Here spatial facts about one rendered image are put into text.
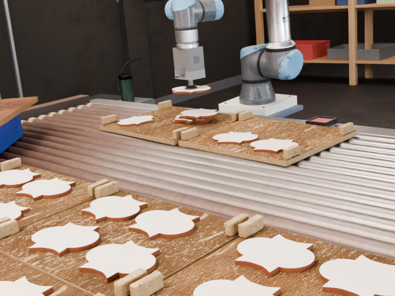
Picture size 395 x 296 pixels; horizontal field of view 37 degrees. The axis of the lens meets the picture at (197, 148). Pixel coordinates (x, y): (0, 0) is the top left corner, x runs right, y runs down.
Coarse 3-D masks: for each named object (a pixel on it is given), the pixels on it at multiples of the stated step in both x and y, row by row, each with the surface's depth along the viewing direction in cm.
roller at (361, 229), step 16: (48, 160) 180; (64, 160) 176; (112, 176) 160; (128, 176) 157; (144, 176) 155; (176, 192) 144; (192, 192) 141; (208, 192) 139; (256, 208) 129; (272, 208) 127; (288, 208) 125; (320, 224) 118; (336, 224) 116; (352, 224) 115; (384, 240) 109
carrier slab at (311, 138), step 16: (224, 128) 191; (240, 128) 189; (256, 128) 187; (272, 128) 185; (288, 128) 184; (304, 128) 182; (320, 128) 180; (336, 128) 179; (192, 144) 176; (208, 144) 173; (224, 144) 172; (304, 144) 165; (320, 144) 163; (256, 160) 159; (272, 160) 155; (288, 160) 152
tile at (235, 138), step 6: (234, 132) 181; (246, 132) 180; (216, 138) 176; (222, 138) 176; (228, 138) 175; (234, 138) 174; (240, 138) 174; (246, 138) 173; (252, 138) 173; (240, 144) 170
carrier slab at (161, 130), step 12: (168, 108) 229; (180, 108) 227; (156, 120) 210; (168, 120) 208; (216, 120) 202; (228, 120) 200; (120, 132) 201; (132, 132) 196; (144, 132) 194; (156, 132) 193; (168, 132) 192
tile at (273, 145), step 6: (252, 144) 166; (258, 144) 166; (264, 144) 165; (270, 144) 165; (276, 144) 164; (282, 144) 164; (288, 144) 163; (294, 144) 163; (258, 150) 162; (264, 150) 161; (270, 150) 160; (276, 150) 159; (282, 150) 160
